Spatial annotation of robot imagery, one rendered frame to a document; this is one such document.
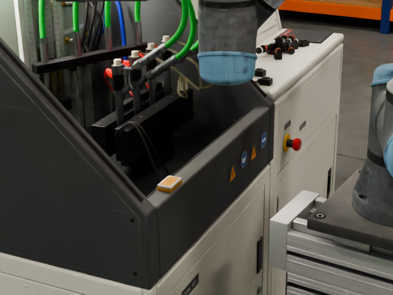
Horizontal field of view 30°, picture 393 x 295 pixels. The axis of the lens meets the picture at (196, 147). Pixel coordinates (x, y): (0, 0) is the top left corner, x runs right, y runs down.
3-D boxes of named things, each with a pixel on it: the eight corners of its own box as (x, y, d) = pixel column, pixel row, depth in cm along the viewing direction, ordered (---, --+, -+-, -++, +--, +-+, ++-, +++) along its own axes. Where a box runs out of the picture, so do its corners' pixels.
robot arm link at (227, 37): (258, 65, 103) (259, -14, 99) (255, 89, 93) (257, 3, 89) (203, 64, 104) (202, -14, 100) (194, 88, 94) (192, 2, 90)
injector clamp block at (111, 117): (131, 191, 171) (128, 129, 165) (95, 184, 175) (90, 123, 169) (193, 141, 199) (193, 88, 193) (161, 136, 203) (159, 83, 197)
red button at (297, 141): (296, 157, 203) (297, 139, 201) (282, 154, 204) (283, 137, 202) (302, 150, 207) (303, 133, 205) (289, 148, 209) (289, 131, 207)
